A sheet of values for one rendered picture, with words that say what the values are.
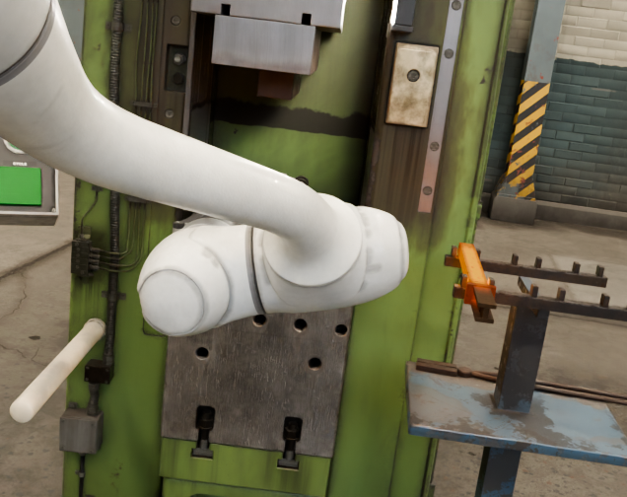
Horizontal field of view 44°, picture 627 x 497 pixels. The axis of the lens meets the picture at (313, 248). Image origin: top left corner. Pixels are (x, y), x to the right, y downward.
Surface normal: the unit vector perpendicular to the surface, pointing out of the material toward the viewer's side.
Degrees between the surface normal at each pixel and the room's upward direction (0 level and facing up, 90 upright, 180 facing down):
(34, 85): 121
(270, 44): 90
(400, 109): 90
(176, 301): 88
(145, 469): 90
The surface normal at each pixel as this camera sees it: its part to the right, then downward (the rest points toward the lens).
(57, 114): 0.73, 0.66
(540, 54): -0.16, 0.23
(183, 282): -0.04, 0.05
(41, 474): 0.11, -0.96
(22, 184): 0.39, -0.25
